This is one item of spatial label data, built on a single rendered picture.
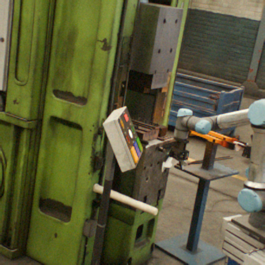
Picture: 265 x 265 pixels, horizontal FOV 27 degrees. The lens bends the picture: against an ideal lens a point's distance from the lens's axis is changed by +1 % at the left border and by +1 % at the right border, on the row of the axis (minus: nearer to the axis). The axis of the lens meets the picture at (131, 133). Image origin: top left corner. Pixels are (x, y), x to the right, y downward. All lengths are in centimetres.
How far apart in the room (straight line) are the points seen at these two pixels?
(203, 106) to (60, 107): 399
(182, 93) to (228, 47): 447
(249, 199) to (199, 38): 946
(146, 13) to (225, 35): 838
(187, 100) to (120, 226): 383
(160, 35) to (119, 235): 134
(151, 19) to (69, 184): 116
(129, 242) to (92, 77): 114
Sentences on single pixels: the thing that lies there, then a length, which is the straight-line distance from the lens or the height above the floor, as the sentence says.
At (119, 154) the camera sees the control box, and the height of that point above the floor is 101.
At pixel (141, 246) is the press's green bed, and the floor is 15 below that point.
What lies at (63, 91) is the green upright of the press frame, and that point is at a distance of 349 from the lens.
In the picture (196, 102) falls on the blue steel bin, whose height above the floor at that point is 50.
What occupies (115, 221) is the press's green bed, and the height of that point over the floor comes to 34.
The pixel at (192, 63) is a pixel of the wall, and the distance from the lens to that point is 1206.
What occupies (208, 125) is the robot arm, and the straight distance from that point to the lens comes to 284.
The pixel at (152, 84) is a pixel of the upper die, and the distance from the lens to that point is 342.
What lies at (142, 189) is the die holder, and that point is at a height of 61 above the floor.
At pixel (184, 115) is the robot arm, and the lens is 288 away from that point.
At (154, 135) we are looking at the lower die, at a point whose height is 95.
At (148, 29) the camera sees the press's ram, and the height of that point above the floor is 162.
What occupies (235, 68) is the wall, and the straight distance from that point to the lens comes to 1157.
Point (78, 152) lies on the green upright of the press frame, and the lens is 347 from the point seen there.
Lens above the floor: 190
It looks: 15 degrees down
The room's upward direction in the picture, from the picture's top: 9 degrees clockwise
